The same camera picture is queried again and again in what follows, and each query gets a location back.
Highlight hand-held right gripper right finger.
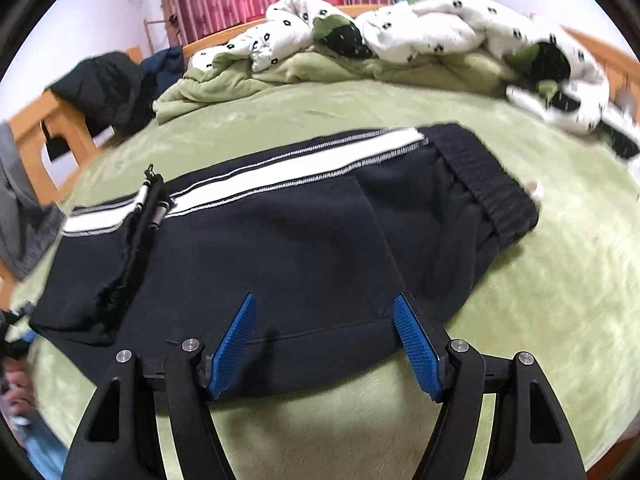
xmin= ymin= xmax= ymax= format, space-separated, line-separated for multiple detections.
xmin=392 ymin=294 xmax=586 ymax=480

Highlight black pants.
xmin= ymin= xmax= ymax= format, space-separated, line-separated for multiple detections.
xmin=29 ymin=122 xmax=545 ymax=403

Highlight white floral pillow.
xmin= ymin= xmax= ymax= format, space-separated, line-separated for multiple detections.
xmin=597 ymin=119 xmax=640 ymax=160

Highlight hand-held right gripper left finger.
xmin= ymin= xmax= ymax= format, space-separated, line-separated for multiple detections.
xmin=60 ymin=292 xmax=258 ymax=480

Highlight person's blue trouser leg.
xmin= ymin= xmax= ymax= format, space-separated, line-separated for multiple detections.
xmin=22 ymin=410 xmax=70 ymax=480

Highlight wooden coat rack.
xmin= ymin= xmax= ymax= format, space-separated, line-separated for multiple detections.
xmin=143 ymin=12 xmax=184 ymax=55

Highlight grey jeans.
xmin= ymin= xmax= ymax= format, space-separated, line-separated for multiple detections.
xmin=0 ymin=120 xmax=67 ymax=282

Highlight navy garment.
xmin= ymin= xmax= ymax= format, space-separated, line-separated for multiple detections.
xmin=140 ymin=45 xmax=187 ymax=97

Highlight wooden bed frame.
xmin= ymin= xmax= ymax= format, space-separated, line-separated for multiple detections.
xmin=0 ymin=2 xmax=640 ymax=306

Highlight white floral quilt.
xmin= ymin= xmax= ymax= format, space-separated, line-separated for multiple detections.
xmin=152 ymin=0 xmax=612 ymax=136

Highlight person's left hand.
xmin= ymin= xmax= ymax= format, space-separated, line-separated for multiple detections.
xmin=0 ymin=366 xmax=37 ymax=428

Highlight black jacket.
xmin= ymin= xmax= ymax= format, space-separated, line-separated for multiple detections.
xmin=45 ymin=51 xmax=159 ymax=137

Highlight green fleece bed sheet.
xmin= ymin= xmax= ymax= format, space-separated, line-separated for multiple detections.
xmin=10 ymin=77 xmax=640 ymax=480

